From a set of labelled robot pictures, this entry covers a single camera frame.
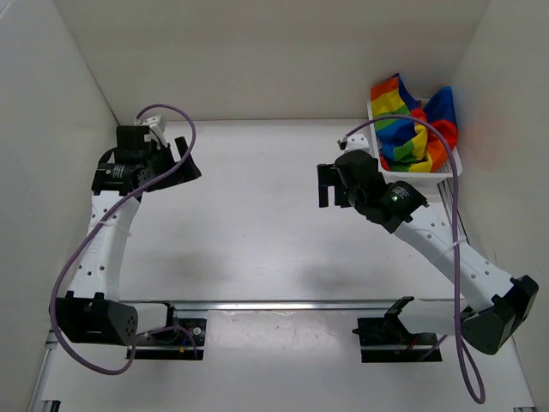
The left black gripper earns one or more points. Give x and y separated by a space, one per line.
186 171

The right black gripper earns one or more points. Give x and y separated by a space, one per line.
328 177

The rainbow striped shorts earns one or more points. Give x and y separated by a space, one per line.
409 147

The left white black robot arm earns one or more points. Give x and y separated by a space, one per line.
91 310

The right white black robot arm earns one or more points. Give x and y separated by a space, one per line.
492 303

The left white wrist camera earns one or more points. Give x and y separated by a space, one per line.
156 127

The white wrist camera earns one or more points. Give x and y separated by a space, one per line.
156 127
354 142

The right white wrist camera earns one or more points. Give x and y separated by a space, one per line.
354 142

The aluminium rail frame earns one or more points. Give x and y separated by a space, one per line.
282 285

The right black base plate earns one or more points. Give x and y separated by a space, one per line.
380 343

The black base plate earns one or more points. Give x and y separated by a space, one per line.
380 343
175 345

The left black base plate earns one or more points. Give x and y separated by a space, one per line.
175 345

